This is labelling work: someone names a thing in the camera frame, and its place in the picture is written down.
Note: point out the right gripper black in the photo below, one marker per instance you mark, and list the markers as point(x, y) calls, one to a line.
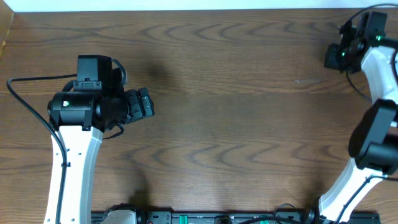
point(330, 61)

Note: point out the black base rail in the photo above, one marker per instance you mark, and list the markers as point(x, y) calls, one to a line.
point(127, 213)

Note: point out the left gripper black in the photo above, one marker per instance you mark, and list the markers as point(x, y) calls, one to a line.
point(138, 110)

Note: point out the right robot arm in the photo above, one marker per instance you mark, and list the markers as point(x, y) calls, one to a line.
point(372, 148)

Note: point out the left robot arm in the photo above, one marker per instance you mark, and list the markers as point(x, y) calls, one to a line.
point(80, 114)

